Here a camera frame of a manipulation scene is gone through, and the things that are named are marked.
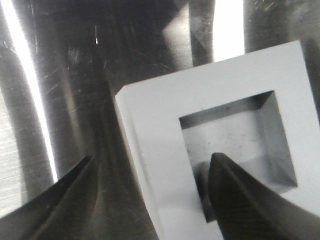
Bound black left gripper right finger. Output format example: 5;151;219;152
208;152;320;240

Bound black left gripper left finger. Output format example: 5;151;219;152
0;156;94;240

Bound gray square hollow base block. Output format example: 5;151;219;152
115;41;320;240

